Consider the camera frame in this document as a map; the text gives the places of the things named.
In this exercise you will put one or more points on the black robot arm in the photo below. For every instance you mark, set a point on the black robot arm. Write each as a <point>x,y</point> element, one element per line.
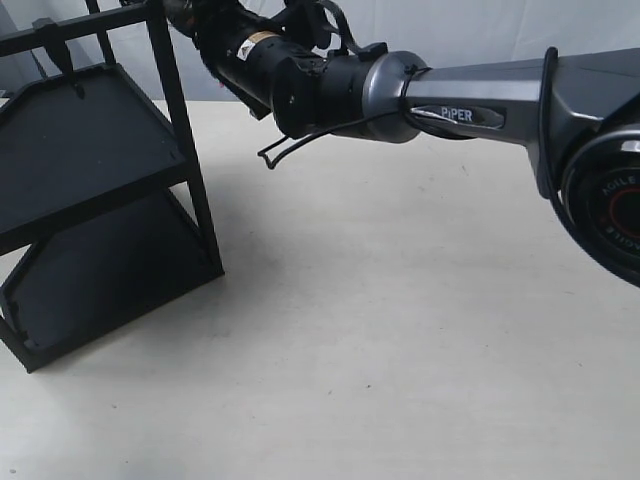
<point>576,116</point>

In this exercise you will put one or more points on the black tiered shelf rack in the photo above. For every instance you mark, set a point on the black tiered shelf rack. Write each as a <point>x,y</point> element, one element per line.
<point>101,186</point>

